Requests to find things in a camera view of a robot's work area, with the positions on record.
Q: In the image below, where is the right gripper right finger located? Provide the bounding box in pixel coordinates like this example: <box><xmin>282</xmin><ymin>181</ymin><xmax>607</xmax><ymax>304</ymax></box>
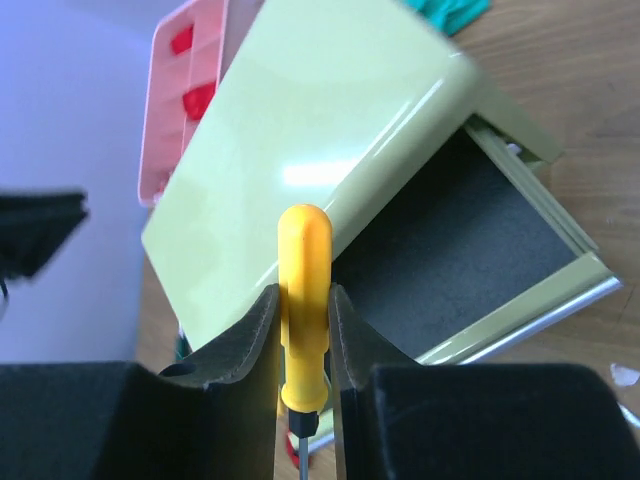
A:
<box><xmin>329</xmin><ymin>285</ymin><xmax>639</xmax><ymax>479</ymax></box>

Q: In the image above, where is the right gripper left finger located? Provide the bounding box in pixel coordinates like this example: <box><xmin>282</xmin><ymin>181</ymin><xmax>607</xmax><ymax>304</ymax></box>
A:
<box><xmin>1</xmin><ymin>285</ymin><xmax>280</xmax><ymax>479</ymax></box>

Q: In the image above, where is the olive green drawer cabinet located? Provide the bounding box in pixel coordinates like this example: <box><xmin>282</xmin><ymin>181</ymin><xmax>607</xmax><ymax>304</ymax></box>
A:
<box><xmin>142</xmin><ymin>1</ymin><xmax>621</xmax><ymax>365</ymax></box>

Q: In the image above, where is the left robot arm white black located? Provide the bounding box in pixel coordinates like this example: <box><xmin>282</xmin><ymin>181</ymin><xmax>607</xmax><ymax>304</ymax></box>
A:
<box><xmin>1</xmin><ymin>189</ymin><xmax>89</xmax><ymax>312</ymax></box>

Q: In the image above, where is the red black utility knife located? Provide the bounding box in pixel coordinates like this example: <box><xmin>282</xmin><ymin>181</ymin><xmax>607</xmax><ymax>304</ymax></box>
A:
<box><xmin>284</xmin><ymin>431</ymin><xmax>299</xmax><ymax>469</ymax></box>

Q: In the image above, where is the red item middle compartment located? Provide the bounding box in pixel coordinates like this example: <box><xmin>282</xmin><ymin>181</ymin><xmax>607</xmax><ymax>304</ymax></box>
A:
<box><xmin>182</xmin><ymin>82</ymin><xmax>216</xmax><ymax>121</ymax></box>

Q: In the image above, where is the red item compartment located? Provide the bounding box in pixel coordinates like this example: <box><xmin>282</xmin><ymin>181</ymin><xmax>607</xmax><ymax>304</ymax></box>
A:
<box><xmin>182</xmin><ymin>82</ymin><xmax>216</xmax><ymax>121</ymax></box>
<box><xmin>170</xmin><ymin>23</ymin><xmax>194</xmax><ymax>56</ymax></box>

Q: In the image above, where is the pink compartment tray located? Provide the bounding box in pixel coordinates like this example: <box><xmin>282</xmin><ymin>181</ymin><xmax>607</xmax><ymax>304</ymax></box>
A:
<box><xmin>138</xmin><ymin>0</ymin><xmax>225</xmax><ymax>207</ymax></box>

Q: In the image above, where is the red item back compartment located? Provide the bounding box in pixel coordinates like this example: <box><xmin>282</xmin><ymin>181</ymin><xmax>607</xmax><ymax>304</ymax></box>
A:
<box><xmin>170</xmin><ymin>23</ymin><xmax>194</xmax><ymax>56</ymax></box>

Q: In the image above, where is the green cloth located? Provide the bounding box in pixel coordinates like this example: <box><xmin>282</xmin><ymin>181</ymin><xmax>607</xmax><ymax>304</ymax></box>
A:
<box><xmin>403</xmin><ymin>0</ymin><xmax>491</xmax><ymax>36</ymax></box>

